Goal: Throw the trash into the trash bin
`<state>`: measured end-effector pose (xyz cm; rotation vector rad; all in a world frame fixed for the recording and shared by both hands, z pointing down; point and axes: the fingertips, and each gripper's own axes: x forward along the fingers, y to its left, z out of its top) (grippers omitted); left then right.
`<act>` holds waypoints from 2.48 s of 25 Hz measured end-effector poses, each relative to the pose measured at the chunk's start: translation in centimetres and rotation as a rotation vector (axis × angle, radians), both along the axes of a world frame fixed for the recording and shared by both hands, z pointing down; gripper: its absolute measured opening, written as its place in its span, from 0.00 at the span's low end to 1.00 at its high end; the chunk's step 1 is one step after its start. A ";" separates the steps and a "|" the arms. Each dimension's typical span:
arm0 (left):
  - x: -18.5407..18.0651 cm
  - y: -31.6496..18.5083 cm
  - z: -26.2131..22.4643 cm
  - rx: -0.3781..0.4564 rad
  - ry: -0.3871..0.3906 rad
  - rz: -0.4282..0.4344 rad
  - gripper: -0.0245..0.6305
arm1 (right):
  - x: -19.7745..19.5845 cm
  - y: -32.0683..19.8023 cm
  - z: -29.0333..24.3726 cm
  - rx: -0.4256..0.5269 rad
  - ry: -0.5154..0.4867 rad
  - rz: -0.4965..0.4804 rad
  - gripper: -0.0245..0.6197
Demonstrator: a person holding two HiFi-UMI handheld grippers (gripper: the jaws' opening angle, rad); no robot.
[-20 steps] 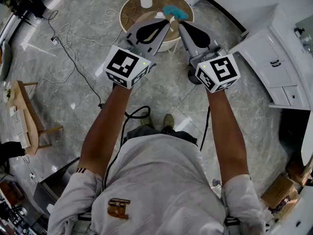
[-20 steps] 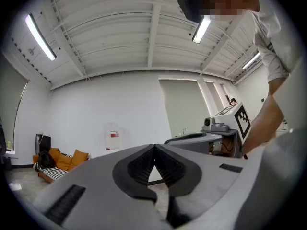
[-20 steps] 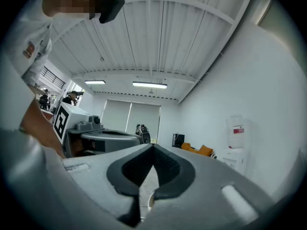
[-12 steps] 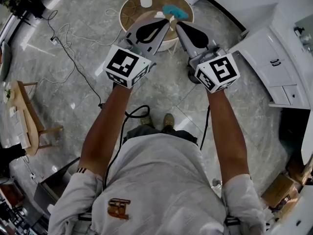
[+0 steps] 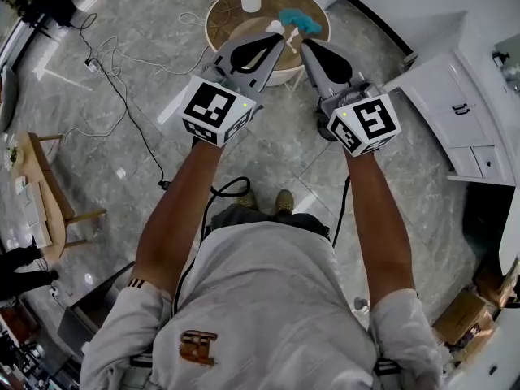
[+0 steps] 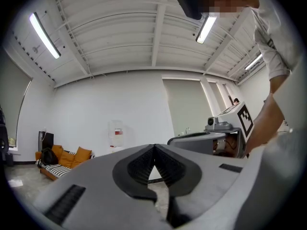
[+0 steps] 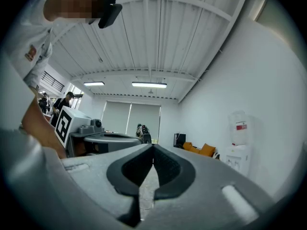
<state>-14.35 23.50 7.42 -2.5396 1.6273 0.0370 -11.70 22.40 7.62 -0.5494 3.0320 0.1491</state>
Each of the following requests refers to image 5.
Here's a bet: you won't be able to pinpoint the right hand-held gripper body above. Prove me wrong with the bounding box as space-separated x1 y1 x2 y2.
318 79 402 158

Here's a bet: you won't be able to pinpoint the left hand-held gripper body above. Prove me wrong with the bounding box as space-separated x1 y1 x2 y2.
178 61 266 148

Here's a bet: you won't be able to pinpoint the white paper scrap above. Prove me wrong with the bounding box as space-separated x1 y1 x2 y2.
284 28 301 54

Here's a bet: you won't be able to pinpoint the blue mesh cloth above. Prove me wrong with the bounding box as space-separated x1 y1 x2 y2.
278 8 324 37

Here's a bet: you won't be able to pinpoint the person's left forearm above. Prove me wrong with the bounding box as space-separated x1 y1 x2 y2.
132 138 224 300

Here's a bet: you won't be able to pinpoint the person's right forearm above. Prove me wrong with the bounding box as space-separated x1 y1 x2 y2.
344 151 416 305

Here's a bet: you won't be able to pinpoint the round glass coffee table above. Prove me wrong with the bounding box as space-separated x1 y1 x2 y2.
205 0 332 93

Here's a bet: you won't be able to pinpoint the white sink cabinet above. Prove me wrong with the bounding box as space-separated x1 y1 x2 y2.
383 12 520 186

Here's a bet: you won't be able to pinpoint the person's left olive shoe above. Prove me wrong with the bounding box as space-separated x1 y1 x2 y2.
237 188 259 213

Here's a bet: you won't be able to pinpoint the person's olive shoe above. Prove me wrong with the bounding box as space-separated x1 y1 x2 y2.
275 188 296 215
237 188 259 213

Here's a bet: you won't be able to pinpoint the person's dark trousers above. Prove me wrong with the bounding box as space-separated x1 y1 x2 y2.
210 203 331 244

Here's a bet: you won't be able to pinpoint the person's right olive shoe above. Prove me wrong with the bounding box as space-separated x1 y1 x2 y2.
275 188 296 215

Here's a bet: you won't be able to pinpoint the dark green tub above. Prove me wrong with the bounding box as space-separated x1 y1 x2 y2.
462 183 514 259

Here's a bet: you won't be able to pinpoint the wooden bench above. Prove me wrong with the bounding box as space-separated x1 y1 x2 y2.
10 131 108 259

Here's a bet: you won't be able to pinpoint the black tripod stand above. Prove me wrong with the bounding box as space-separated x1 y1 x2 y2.
19 0 89 40

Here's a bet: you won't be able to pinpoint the cardboard box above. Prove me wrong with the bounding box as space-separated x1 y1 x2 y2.
432 290 497 345
473 258 520 309

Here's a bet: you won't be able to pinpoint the small potted plant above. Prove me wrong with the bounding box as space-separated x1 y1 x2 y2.
5 136 20 164

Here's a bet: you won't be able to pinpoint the grey padded chair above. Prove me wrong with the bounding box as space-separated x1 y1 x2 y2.
0 65 20 133

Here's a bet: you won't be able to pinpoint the white papers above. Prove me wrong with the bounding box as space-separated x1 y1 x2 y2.
15 176 54 247

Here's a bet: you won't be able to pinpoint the grey storage box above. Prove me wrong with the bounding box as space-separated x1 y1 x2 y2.
56 260 137 357

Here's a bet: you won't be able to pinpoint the white floor cable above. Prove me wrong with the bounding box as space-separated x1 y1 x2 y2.
93 11 213 77
42 61 130 158

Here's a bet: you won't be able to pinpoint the black floor cable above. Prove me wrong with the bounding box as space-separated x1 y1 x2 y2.
79 12 172 191

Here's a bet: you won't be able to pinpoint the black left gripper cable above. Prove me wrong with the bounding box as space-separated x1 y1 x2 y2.
172 175 251 317

